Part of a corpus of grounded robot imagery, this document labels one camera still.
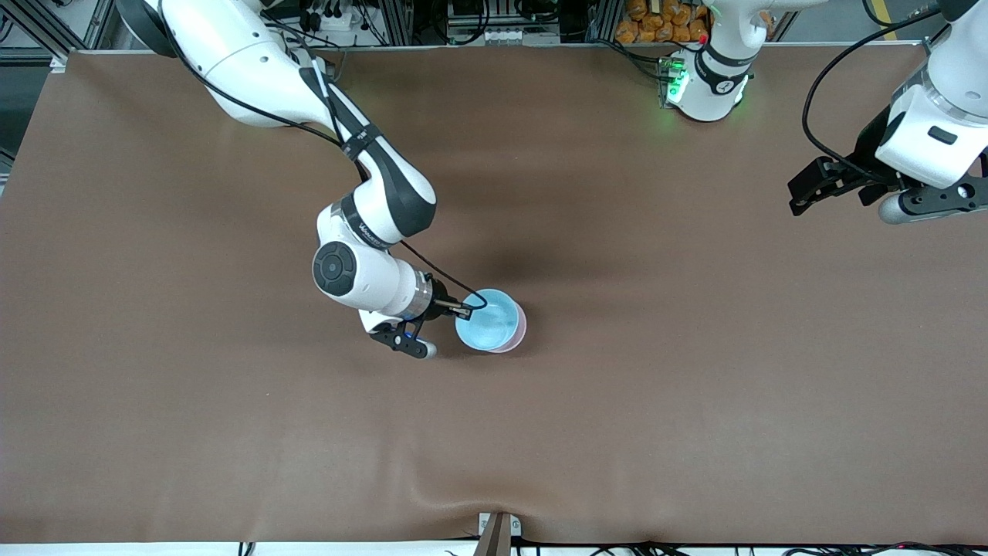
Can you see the pink bowl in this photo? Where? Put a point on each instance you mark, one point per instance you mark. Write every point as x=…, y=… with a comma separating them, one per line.
x=522, y=328

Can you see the white power strip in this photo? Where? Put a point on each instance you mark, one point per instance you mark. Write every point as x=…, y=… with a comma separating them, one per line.
x=340, y=22

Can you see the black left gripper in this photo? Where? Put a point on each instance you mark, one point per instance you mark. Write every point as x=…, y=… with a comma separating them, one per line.
x=867, y=160

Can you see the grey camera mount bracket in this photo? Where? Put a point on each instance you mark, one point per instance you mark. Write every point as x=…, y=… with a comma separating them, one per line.
x=494, y=540

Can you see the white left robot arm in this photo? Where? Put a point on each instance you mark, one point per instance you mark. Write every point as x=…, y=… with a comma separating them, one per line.
x=706, y=93

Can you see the aluminium frame profile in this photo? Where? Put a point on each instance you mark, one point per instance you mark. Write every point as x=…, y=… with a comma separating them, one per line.
x=603, y=19
x=395, y=19
x=42, y=31

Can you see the orange packaged goods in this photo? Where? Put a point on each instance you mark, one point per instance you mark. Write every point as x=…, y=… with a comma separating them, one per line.
x=656, y=19

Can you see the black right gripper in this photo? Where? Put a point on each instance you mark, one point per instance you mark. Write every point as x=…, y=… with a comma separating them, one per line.
x=439, y=303

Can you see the blue bowl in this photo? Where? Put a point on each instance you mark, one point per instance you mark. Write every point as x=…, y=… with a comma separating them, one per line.
x=490, y=320

